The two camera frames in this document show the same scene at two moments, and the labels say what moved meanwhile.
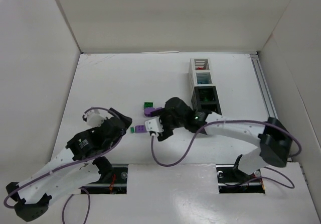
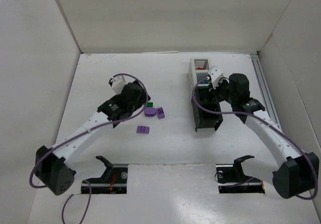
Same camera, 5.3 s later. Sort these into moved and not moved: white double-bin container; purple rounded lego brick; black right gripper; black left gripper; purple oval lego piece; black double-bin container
Moved: black left gripper; black right gripper
Not moved: purple oval lego piece; black double-bin container; purple rounded lego brick; white double-bin container
